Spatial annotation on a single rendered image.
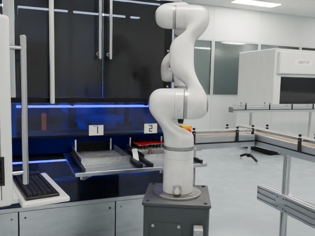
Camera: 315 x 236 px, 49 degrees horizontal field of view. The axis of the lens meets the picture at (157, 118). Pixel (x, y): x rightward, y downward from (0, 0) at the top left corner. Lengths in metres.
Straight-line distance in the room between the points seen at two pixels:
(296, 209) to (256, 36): 6.23
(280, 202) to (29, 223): 1.64
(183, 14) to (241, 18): 6.69
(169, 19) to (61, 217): 1.29
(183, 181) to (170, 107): 0.29
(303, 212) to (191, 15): 1.51
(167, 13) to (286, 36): 7.50
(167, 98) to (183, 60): 0.17
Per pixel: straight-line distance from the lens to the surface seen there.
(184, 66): 1.37
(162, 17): 1.49
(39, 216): 2.13
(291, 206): 2.53
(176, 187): 1.36
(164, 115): 1.32
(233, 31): 8.01
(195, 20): 1.47
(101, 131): 2.05
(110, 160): 1.83
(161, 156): 1.91
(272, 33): 8.64
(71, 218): 2.16
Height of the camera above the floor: 1.31
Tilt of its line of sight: 6 degrees down
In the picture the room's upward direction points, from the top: 1 degrees clockwise
